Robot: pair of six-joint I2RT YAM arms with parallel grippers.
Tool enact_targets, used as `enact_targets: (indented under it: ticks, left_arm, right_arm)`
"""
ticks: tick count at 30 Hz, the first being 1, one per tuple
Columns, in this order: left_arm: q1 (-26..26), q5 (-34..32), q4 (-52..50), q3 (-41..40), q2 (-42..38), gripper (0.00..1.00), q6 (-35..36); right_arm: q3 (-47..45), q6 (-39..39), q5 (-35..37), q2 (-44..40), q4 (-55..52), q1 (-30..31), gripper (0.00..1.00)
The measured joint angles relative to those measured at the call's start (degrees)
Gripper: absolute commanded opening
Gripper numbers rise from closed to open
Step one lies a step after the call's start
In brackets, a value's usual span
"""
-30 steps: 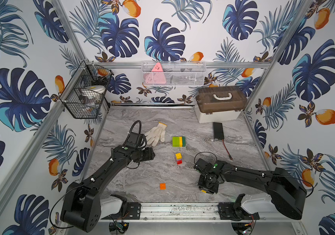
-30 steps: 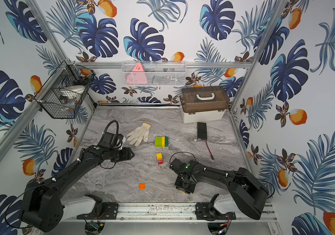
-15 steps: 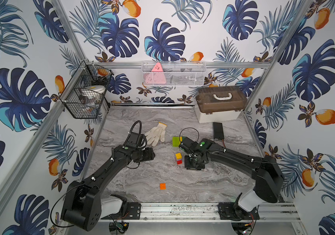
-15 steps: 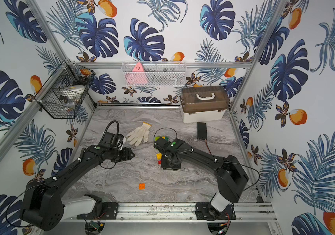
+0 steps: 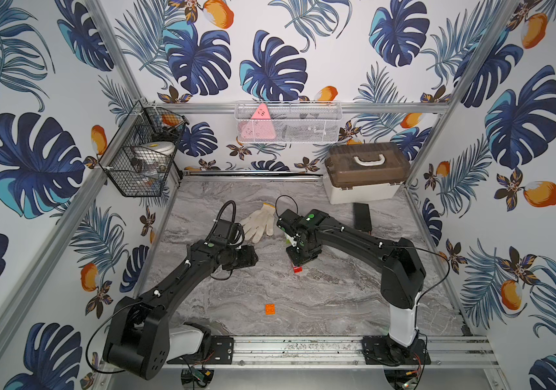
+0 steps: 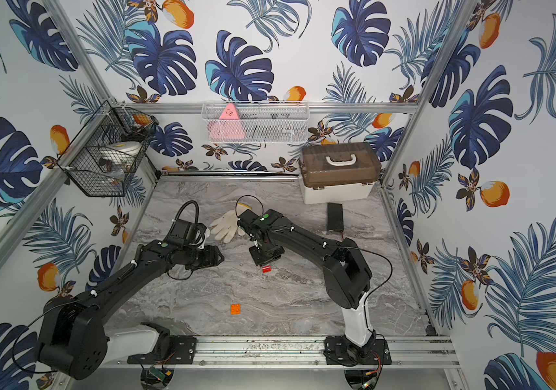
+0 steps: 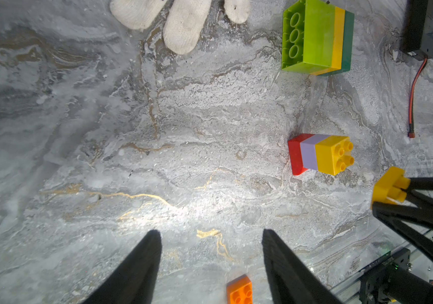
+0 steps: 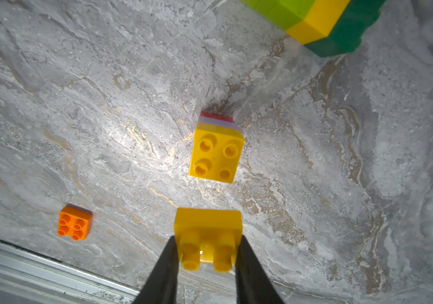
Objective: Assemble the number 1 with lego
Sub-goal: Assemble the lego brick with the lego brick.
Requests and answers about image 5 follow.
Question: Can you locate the black battery box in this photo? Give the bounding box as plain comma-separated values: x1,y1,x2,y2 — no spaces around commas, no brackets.
353,203,372,234

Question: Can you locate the orange small lego brick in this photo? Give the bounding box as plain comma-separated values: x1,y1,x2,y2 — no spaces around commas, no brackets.
265,304,276,315

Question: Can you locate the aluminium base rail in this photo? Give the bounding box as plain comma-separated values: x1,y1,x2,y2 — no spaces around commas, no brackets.
163,336,500,371

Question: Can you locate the brown lid tool box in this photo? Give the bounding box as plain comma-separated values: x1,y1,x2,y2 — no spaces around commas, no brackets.
323,142,410,205

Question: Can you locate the white knit work glove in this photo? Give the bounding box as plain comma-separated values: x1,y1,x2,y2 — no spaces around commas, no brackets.
241,203,276,244

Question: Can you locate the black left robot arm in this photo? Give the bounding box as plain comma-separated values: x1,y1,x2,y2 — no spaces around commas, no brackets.
102,219,258,380

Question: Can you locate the pink triangle object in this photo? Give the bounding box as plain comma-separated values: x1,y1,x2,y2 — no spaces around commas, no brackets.
239,103,276,141

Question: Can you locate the clear wall shelf tray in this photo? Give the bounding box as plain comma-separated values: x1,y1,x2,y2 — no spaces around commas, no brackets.
234,102,343,144

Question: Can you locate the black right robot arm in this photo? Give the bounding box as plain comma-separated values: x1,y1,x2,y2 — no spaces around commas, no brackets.
277,209,427,349

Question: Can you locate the black wire basket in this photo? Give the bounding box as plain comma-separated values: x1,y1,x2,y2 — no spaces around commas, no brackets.
98,102,188,198

